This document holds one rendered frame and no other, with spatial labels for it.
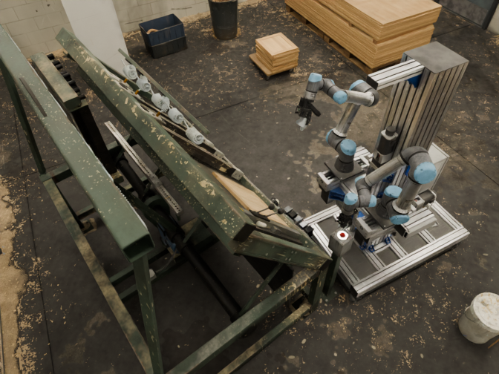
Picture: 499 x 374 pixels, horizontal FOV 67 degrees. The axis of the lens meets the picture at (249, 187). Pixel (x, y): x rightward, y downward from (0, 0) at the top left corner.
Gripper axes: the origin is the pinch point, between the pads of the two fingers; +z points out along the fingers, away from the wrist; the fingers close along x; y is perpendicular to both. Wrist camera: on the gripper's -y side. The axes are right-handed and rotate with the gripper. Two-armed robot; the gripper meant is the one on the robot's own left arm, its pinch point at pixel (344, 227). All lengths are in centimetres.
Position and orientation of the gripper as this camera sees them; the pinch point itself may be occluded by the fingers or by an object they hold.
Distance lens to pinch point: 268.0
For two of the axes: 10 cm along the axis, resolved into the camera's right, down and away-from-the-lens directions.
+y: -7.9, 4.8, -3.8
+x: 6.1, 5.9, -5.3
